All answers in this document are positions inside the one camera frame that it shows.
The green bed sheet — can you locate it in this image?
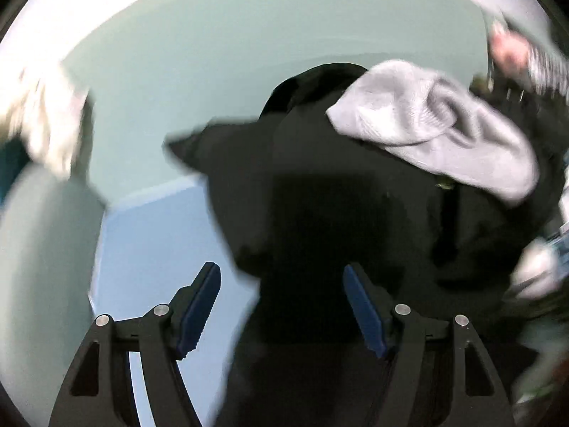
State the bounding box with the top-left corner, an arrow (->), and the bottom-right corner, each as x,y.
0,0 -> 534,427

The black garment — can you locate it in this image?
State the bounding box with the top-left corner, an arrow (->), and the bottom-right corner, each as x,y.
166,63 -> 565,427

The person's right hand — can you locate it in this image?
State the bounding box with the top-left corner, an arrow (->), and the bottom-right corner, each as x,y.
489,31 -> 532,76

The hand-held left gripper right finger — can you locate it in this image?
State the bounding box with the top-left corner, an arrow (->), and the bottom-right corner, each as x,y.
342,263 -> 516,427

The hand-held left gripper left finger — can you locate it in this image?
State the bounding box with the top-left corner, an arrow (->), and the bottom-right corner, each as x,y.
49,262 -> 222,427

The grey cloth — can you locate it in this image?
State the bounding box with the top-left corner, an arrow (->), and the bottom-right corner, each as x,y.
326,60 -> 541,207

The white cloth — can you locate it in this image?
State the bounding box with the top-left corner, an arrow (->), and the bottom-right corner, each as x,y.
0,64 -> 92,181

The person's right forearm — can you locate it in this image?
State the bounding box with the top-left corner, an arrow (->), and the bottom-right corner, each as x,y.
525,40 -> 569,99

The blue mat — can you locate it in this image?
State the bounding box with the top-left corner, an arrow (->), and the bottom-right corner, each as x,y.
89,173 -> 263,427

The teal cloth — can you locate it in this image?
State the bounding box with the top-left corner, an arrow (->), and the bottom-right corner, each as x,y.
0,140 -> 30,205

